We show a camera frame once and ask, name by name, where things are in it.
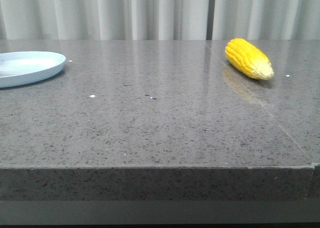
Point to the yellow corn cob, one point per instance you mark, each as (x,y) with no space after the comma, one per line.
(249,59)

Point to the light blue round plate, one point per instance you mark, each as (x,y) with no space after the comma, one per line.
(27,67)

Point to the grey pleated curtain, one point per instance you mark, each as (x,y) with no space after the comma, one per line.
(159,19)

